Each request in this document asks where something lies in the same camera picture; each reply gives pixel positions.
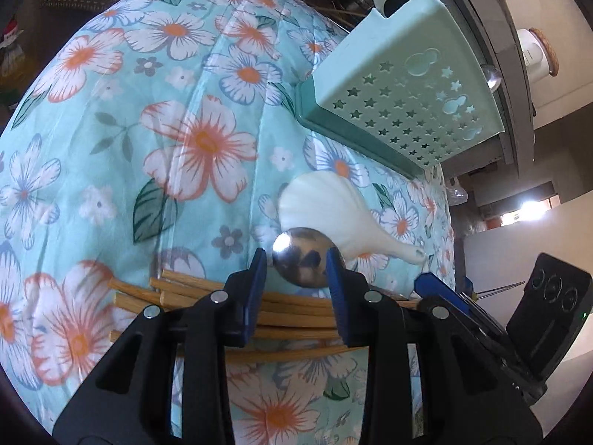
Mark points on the grey concrete kitchen counter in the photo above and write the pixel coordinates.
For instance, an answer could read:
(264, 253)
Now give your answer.
(509, 102)

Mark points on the mint green utensil holder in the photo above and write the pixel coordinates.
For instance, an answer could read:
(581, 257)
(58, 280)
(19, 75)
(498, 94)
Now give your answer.
(394, 79)

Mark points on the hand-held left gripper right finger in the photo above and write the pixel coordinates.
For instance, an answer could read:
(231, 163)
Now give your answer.
(338, 306)

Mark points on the white kitchen appliance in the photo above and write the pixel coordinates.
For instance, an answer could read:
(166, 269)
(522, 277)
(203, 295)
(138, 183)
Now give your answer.
(528, 53)

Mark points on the clear plastic bag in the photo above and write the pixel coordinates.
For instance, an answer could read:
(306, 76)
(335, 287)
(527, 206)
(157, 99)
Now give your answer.
(456, 193)

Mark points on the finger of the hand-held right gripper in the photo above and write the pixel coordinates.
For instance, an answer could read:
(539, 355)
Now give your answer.
(435, 289)

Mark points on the pile of wooden chopsticks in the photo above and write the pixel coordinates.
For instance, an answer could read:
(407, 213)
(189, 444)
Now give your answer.
(296, 306)

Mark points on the woven round trivet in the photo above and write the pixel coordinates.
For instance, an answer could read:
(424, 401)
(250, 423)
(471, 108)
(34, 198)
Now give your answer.
(549, 53)

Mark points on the white ribbed rice scoop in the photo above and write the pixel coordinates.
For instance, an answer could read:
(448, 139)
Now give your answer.
(324, 204)

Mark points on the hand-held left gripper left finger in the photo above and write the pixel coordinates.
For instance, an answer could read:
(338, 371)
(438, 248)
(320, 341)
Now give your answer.
(252, 306)

